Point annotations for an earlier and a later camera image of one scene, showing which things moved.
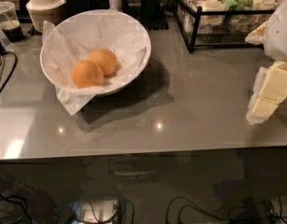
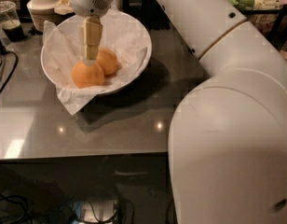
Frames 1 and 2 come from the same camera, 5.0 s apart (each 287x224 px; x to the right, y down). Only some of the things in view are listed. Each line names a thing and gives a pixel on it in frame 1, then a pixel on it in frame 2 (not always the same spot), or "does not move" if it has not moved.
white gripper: (280, 35) to (88, 0)
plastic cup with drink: (6, 17) does not move
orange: (86, 73) does not move
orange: (105, 59) does not move
